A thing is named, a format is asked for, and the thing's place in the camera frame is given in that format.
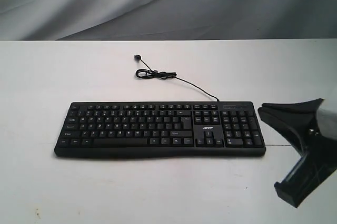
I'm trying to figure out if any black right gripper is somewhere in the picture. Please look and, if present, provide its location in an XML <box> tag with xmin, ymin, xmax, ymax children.
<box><xmin>257</xmin><ymin>98</ymin><xmax>336</xmax><ymax>208</ymax></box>

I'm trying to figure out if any black Acer keyboard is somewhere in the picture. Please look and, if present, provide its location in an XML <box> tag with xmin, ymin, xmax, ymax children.
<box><xmin>54</xmin><ymin>101</ymin><xmax>266</xmax><ymax>159</ymax></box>

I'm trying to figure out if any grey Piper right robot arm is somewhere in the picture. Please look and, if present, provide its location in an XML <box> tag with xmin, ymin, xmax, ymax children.
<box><xmin>258</xmin><ymin>98</ymin><xmax>336</xmax><ymax>208</ymax></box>

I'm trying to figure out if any grey backdrop cloth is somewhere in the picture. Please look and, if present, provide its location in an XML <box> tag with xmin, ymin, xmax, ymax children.
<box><xmin>1</xmin><ymin>0</ymin><xmax>336</xmax><ymax>40</ymax></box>

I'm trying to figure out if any black keyboard USB cable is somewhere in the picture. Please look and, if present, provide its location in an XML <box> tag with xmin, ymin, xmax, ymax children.
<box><xmin>133</xmin><ymin>54</ymin><xmax>221</xmax><ymax>103</ymax></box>

